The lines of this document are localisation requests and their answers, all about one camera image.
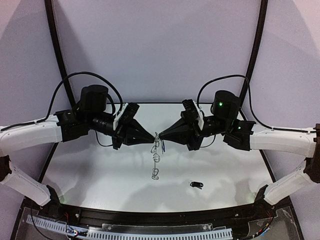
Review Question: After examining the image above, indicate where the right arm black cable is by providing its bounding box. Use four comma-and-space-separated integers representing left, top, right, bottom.
196, 74, 318, 148

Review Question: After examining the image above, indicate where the right black frame post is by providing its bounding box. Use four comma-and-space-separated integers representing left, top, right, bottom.
240, 0, 269, 106

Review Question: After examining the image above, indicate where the metal disc keyring with rings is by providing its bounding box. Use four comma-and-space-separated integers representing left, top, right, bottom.
150, 132, 161, 181

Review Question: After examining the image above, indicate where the left black frame post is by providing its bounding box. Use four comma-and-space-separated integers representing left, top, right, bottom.
44, 0, 76, 107

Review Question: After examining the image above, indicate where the white slotted cable duct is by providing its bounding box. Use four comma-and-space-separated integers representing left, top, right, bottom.
24, 214, 233, 240

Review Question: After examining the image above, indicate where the black tagged key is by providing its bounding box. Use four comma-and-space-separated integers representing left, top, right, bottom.
189, 181, 204, 190

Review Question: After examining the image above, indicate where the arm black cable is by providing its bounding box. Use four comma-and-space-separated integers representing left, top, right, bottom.
0, 71, 126, 147
196, 74, 318, 148

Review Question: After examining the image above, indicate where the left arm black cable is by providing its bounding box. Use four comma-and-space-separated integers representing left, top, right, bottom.
0, 71, 126, 147

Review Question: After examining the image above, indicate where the black front aluminium rail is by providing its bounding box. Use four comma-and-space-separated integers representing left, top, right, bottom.
62, 204, 258, 226

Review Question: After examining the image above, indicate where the black frame post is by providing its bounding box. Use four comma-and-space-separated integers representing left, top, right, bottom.
240, 0, 269, 106
44, 0, 76, 107

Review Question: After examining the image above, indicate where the blue tagged silver key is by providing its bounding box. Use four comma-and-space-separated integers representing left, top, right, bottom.
160, 139, 166, 154

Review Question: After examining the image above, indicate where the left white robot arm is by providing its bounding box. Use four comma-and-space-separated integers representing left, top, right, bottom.
0, 85, 155, 208

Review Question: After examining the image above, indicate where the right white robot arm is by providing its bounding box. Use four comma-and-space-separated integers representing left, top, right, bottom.
159, 90, 320, 207

